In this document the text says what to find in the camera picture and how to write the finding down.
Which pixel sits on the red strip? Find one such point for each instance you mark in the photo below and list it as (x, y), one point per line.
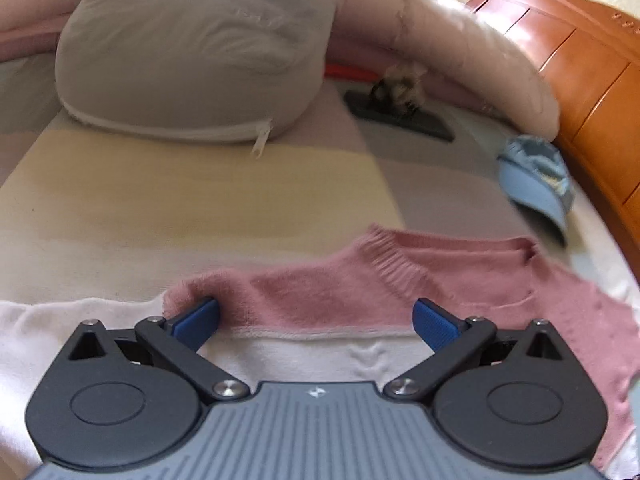
(345, 71)

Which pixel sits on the grey cat-face cushion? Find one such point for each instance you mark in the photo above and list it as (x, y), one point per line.
(190, 55)

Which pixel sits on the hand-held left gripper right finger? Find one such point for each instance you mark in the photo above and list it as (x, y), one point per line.
(435, 322)

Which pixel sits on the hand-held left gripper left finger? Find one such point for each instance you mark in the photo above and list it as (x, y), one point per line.
(197, 320)

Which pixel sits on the wooden headboard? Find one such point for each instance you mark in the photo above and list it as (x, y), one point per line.
(590, 100)

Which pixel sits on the flower hair clip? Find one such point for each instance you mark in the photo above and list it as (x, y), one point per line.
(397, 87)

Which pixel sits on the pink and white sweater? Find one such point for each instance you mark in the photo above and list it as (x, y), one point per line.
(325, 285)

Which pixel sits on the blue baseball cap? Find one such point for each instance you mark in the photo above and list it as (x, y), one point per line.
(535, 185)

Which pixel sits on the folded floral quilt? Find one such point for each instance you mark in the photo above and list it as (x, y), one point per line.
(465, 55)

